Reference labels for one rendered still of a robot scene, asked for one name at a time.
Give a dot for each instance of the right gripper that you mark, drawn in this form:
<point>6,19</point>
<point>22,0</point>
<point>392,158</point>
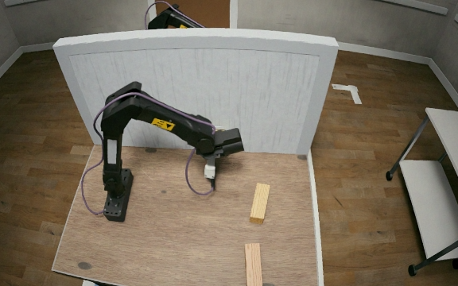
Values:
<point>210,167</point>

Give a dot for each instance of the brown wooden block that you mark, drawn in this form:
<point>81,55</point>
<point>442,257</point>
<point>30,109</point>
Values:
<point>259,204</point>

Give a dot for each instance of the light wood block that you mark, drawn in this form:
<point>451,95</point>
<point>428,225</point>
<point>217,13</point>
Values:
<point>253,265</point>

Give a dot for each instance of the grey panel wall with slot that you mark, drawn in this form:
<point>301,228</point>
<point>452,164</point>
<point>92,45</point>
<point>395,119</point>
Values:
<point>269,84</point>

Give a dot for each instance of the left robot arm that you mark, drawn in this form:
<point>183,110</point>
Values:
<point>176,19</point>

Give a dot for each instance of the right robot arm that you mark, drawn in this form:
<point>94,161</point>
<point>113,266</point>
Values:
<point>115,120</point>

